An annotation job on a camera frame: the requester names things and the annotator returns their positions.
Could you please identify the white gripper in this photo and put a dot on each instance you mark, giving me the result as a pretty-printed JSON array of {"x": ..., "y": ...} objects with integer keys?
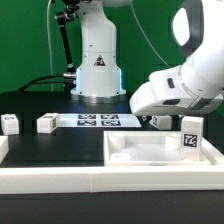
[{"x": 144, "y": 103}]

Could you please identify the white square tabletop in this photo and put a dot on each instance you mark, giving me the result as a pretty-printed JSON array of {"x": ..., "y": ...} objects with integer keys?
[{"x": 145, "y": 148}]

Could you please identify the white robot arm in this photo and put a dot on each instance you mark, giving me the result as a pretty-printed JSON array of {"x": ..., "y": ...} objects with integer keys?
[{"x": 196, "y": 86}]

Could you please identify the white sheet with fiducial tags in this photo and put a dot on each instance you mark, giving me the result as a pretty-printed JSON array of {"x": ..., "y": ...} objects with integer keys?
[{"x": 98, "y": 120}]

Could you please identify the white U-shaped obstacle fence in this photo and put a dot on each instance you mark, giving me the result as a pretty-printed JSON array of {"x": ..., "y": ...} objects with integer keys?
[{"x": 109, "y": 179}]

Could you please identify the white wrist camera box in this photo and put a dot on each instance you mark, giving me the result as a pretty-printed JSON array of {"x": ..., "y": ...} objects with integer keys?
[{"x": 165, "y": 84}]

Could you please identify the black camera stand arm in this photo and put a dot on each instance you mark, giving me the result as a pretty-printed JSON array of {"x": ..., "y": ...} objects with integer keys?
[{"x": 62, "y": 18}]

